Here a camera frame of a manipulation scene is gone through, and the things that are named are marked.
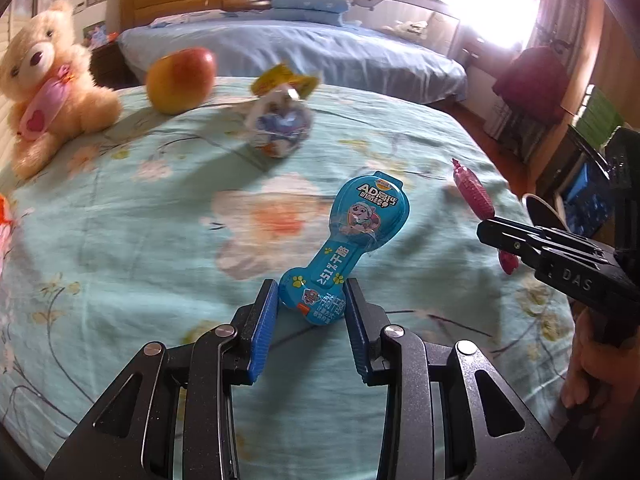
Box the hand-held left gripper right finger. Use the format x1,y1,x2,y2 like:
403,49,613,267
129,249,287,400
345,277,573,480

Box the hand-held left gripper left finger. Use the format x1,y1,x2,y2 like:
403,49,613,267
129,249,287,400
44,279,279,480

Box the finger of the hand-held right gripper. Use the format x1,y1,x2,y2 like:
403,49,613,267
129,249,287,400
476,217,543,267
535,226,603,258

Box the pink candy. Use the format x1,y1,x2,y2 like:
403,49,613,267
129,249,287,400
451,158,521,275

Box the blue cartoon lollipop packet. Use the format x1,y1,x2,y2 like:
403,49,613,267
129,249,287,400
277,172,412,328

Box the person's right hand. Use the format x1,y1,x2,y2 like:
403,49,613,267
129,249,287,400
560,307,623,412

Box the dark round chair back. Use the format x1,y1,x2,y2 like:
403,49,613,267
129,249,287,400
522,192,568,233

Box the blue patterned box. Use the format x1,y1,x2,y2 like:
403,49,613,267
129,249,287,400
560,162,616,233

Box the green box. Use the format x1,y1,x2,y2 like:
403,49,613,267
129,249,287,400
580,85,626,148

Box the floral light blue tablecloth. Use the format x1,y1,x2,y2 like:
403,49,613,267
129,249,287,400
0,77,576,480

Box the dark red hanging garment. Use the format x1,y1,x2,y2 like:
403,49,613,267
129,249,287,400
492,47,571,123

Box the white blue cartoon wrapper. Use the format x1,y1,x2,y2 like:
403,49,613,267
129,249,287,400
244,85,313,158

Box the window curtain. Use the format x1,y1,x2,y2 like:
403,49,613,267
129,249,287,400
530,0,593,61

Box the yellow snack wrapper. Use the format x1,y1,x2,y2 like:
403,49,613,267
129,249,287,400
251,62,321,98

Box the red yellow apple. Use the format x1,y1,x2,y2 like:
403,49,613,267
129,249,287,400
146,47,217,115

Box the bed with blue sheet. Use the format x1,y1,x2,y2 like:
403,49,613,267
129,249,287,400
117,20,468,106

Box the dark wooden nightstand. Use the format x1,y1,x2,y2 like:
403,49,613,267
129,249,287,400
90,42,141,88

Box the folded blue blankets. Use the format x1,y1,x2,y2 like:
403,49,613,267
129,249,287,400
270,0,351,26

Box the cream teddy bear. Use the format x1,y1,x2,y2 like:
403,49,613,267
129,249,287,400
0,0,123,178

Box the white crib rail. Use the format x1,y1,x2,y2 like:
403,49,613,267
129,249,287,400
345,0,462,57

